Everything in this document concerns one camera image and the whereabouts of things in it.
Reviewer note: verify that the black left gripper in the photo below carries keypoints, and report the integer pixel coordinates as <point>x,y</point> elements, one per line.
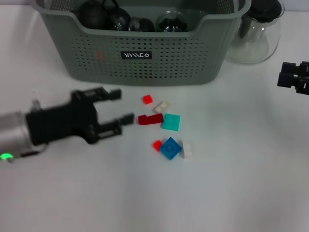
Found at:
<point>62,120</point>

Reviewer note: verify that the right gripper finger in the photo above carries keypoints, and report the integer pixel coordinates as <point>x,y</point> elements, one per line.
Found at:
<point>288,67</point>
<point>286,79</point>

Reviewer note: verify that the small red toy brick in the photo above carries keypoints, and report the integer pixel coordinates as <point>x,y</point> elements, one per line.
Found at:
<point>157,145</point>
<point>147,99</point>

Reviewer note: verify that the dark red long brick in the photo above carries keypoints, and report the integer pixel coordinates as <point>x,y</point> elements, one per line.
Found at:
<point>149,119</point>

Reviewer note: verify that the white toy brick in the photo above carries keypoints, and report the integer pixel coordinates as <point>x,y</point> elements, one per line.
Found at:
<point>162,107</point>
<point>188,149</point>

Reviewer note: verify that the teal square toy plate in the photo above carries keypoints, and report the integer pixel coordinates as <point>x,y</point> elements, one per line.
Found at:
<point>171,122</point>

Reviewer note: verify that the blue square toy plate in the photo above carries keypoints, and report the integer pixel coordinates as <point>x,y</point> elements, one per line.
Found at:
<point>171,148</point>

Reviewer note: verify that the glass teacup with black holder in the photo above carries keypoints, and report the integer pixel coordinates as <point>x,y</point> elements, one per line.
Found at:
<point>144,25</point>
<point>120,18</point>
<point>172,24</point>

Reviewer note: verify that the grey-green perforated storage bin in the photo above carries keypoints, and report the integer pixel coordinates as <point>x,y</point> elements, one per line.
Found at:
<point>169,67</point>

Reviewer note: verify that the glass carafe with black lid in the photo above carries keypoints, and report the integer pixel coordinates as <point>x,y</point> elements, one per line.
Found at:
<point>256,48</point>

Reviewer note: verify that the dark clay teapot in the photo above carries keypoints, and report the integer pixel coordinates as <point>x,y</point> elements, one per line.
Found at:
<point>93,14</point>

